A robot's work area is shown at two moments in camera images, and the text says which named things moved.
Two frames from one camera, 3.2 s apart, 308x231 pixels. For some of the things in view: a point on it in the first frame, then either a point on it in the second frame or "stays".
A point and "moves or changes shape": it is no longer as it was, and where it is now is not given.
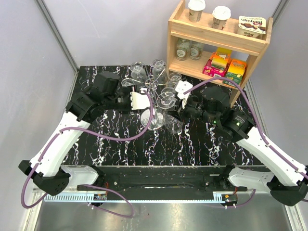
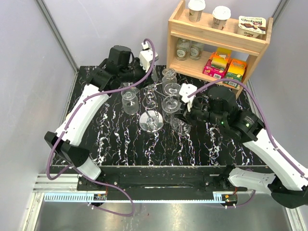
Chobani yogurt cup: x=254 y=27 stays
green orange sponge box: x=235 y=71 stays
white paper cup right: x=220 y=14 stays
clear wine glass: x=172 y=123 moves or changes shape
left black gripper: x=128 y=110 -> x=148 y=80
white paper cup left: x=196 y=7 stays
